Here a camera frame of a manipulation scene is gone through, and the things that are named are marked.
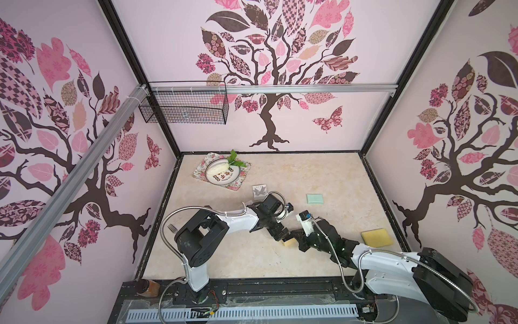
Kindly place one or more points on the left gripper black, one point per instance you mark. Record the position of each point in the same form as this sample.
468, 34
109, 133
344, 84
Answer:
282, 235

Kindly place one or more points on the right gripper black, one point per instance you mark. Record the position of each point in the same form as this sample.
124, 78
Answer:
305, 239

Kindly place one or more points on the beige ring box base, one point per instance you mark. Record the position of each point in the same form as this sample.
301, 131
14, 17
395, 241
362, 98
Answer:
289, 242

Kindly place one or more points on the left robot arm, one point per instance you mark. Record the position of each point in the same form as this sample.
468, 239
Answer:
200, 237

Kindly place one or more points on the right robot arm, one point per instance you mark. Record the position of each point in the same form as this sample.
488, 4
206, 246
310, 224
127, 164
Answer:
426, 276

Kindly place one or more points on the white gift box far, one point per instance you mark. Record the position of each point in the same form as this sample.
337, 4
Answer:
259, 192

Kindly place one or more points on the yellow sponge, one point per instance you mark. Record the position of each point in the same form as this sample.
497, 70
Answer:
377, 238

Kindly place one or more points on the floral round plate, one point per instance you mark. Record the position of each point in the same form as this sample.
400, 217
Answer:
220, 173

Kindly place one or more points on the green leaf sprig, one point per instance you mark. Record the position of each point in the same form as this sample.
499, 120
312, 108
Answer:
233, 161

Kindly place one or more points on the floral square tray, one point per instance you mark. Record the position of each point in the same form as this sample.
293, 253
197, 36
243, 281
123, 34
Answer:
199, 172

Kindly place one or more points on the silver fork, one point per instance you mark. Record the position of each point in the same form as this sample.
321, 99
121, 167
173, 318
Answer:
172, 228

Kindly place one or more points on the left amber spice jar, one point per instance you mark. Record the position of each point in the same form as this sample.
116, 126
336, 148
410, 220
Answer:
147, 288

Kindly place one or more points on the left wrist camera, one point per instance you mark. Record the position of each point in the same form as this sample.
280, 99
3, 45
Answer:
287, 210

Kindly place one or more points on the white cable duct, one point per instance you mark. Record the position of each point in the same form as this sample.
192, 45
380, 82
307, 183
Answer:
242, 313

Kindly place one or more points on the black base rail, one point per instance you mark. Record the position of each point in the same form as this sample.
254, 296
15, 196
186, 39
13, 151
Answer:
227, 290

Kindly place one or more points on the black wire basket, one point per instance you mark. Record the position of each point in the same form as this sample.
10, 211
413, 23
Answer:
186, 102

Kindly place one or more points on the aluminium rail back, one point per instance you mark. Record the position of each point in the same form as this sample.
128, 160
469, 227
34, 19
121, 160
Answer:
278, 89

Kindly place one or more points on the aluminium rail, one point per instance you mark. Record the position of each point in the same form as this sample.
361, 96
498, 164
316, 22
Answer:
37, 232
278, 89

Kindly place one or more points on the aluminium rail left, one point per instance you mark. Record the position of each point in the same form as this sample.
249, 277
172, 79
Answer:
37, 232

